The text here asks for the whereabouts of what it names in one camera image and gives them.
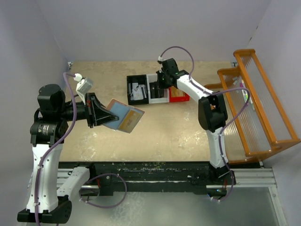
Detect purple marker pen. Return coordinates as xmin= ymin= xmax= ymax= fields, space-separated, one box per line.
xmin=240 ymin=80 xmax=248 ymax=103

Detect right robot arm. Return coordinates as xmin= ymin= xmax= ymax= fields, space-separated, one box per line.
xmin=157 ymin=57 xmax=229 ymax=184

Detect green marker pen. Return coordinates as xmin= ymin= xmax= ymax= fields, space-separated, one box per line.
xmin=249 ymin=97 xmax=255 ymax=111

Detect orange cards in red bin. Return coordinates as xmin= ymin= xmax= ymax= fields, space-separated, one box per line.
xmin=169 ymin=86 xmax=185 ymax=98

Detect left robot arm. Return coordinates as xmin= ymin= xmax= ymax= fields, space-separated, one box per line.
xmin=17 ymin=84 xmax=119 ymax=224

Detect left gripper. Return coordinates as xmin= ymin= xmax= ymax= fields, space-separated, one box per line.
xmin=57 ymin=92 xmax=119 ymax=128

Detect white plastic bin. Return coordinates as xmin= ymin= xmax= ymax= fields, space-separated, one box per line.
xmin=146 ymin=73 xmax=169 ymax=104

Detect black plastic bin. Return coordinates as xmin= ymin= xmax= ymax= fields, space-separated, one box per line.
xmin=127 ymin=74 xmax=149 ymax=105

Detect orange wooden tiered rack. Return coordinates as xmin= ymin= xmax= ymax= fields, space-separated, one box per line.
xmin=205 ymin=49 xmax=301 ymax=164

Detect red plastic bin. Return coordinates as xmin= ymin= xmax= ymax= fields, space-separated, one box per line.
xmin=168 ymin=86 xmax=190 ymax=103

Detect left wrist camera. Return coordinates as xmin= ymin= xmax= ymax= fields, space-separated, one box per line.
xmin=73 ymin=73 xmax=94 ymax=104

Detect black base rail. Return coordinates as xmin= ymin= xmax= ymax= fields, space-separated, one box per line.
xmin=41 ymin=161 xmax=264 ymax=196

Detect grey cards in black bin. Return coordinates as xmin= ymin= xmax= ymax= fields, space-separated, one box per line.
xmin=129 ymin=82 xmax=147 ymax=101

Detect pink leather card holder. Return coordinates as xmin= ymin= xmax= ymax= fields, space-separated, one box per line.
xmin=104 ymin=99 xmax=145 ymax=130

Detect black wallet in bin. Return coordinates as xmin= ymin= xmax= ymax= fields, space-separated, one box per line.
xmin=149 ymin=82 xmax=165 ymax=99

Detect aluminium frame rail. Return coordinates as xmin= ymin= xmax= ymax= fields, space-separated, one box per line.
xmin=56 ymin=169 xmax=277 ymax=189

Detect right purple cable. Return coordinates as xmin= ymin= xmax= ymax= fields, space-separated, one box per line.
xmin=158 ymin=46 xmax=251 ymax=202

